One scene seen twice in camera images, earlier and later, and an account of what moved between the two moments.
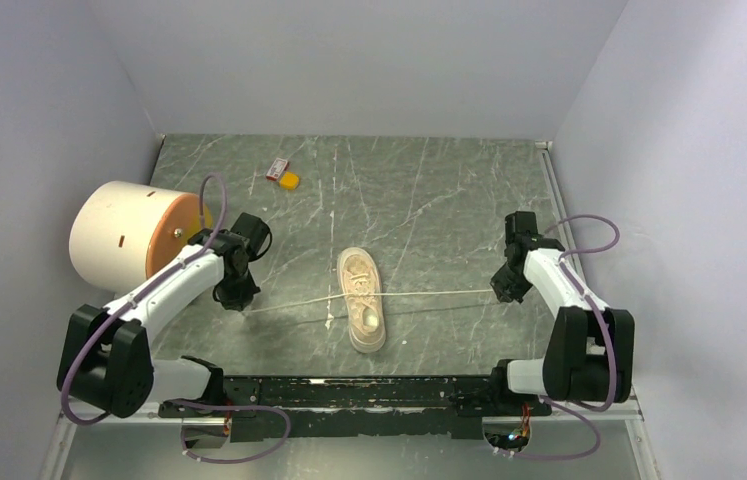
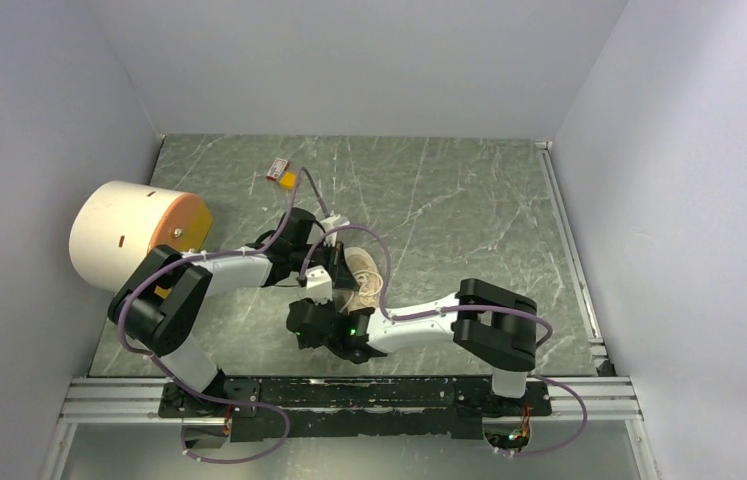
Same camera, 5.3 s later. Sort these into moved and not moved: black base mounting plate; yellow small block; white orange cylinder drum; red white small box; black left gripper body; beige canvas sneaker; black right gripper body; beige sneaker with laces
Moved: beige sneaker with laces; black right gripper body; black left gripper body
Not moved: white orange cylinder drum; black base mounting plate; beige canvas sneaker; red white small box; yellow small block
